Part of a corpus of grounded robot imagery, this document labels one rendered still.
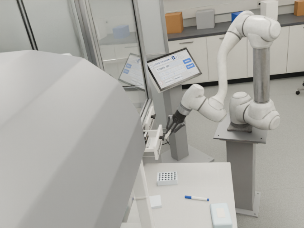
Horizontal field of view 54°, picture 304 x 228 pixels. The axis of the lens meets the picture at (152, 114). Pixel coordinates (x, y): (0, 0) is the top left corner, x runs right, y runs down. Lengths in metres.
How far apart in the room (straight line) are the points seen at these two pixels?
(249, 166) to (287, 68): 3.04
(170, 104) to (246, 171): 0.98
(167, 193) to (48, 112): 1.21
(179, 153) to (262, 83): 1.52
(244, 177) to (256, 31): 1.20
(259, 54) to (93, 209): 1.50
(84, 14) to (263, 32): 1.01
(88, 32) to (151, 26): 2.12
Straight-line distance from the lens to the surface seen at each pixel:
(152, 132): 2.21
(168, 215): 1.72
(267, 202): 2.90
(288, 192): 3.02
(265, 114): 2.09
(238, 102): 2.21
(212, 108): 1.87
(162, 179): 1.90
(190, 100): 1.87
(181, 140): 3.20
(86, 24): 1.39
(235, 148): 2.40
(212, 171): 1.97
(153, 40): 3.50
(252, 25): 1.91
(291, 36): 5.14
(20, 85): 0.86
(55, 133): 0.72
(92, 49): 1.41
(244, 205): 2.76
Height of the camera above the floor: 1.99
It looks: 27 degrees down
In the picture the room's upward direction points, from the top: 9 degrees counter-clockwise
